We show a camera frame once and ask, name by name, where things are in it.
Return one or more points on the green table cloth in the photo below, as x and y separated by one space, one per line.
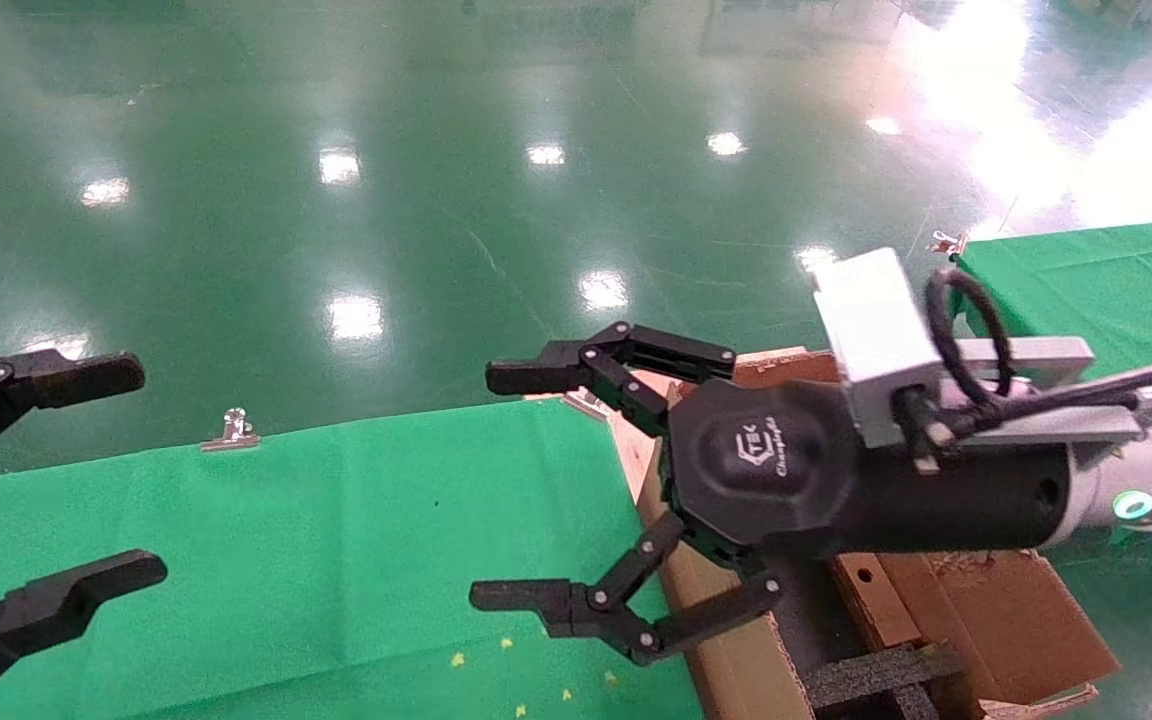
286 560
1116 290

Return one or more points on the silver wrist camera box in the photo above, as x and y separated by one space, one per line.
876 340

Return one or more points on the small brown cardboard box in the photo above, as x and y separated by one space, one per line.
871 600

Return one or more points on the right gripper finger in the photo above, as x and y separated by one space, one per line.
626 355
616 610

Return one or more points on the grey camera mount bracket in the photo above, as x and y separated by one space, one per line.
1046 352

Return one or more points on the large open cardboard carton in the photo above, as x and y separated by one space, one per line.
1016 620

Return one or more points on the black foam insert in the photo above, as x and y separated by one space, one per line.
876 675

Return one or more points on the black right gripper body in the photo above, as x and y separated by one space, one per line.
766 470

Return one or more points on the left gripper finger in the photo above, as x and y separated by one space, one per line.
46 610
56 380

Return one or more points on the silver binder clip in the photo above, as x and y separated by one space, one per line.
233 432
581 403
948 243

